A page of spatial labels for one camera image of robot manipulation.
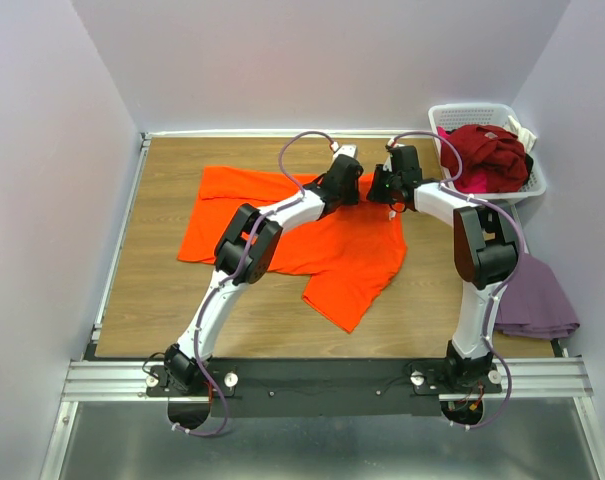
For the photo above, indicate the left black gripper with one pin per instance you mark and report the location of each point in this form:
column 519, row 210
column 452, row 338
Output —
column 351, row 199

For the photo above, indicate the white plastic laundry basket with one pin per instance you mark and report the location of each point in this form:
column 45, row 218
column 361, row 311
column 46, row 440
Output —
column 452, row 116

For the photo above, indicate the orange t shirt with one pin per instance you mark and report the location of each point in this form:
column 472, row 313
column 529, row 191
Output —
column 350, row 256

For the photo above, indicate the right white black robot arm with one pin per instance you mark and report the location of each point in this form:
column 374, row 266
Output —
column 486, row 248

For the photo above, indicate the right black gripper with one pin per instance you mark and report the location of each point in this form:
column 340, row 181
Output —
column 374, row 193

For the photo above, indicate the folded purple t shirt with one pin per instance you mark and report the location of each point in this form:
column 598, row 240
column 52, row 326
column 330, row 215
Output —
column 535, row 305

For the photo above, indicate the white garment in basket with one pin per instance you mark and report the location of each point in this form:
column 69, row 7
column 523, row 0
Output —
column 525, row 136

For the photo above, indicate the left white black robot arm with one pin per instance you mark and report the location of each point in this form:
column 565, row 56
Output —
column 245, row 251

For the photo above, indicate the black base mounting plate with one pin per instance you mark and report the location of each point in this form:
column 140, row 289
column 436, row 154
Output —
column 251, row 387

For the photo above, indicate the dark red shirt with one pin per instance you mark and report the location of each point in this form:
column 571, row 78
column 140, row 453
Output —
column 490, row 149

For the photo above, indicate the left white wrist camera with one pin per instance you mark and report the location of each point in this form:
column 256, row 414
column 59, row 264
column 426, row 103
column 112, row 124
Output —
column 349, row 150

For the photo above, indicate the pink garment in basket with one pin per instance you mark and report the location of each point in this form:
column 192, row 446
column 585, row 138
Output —
column 473, row 183

